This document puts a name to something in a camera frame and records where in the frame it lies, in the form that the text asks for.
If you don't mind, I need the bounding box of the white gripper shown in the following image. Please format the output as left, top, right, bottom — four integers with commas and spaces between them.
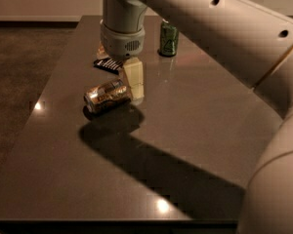
97, 20, 146, 100

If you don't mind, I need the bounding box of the orange soda can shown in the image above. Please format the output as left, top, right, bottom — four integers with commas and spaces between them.
84, 78, 132, 114

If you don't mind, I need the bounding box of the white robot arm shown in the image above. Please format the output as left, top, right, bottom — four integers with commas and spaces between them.
101, 0, 293, 234

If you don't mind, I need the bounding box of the green soda can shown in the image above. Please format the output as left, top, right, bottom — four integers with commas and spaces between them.
158, 20, 179, 57

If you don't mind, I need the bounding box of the black snack bar wrapper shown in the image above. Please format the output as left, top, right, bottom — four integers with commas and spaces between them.
94, 58, 122, 74

